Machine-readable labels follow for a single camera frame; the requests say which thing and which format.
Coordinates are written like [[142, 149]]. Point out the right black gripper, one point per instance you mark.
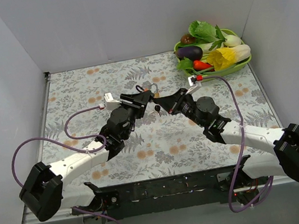
[[178, 103]]

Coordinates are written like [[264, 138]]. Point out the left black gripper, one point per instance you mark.
[[133, 103]]

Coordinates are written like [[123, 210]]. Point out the black headed keys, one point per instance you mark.
[[157, 109]]

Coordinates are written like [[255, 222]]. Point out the brass padlock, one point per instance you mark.
[[154, 88]]

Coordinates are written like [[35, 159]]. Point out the orange black padlock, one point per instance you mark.
[[144, 88]]

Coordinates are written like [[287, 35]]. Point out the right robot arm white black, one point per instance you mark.
[[281, 146]]

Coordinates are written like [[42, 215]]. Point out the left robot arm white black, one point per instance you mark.
[[47, 187]]

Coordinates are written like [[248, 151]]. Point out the floral patterned mat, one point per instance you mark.
[[160, 145]]

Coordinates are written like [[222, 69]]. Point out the green plastic tray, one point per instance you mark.
[[185, 66]]

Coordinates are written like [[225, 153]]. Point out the red toy pepper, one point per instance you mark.
[[198, 65]]

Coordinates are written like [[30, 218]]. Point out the purple toy eggplant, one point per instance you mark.
[[193, 53]]

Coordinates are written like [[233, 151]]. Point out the brown toy mushroom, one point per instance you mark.
[[188, 39]]

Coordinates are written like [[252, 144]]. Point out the yellow toy cabbage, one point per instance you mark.
[[225, 57]]

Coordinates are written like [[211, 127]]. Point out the green toy lettuce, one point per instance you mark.
[[205, 32]]

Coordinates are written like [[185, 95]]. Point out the white toy radish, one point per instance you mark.
[[232, 41]]

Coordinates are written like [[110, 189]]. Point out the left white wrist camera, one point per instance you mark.
[[111, 103]]

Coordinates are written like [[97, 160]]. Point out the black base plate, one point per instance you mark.
[[161, 194]]

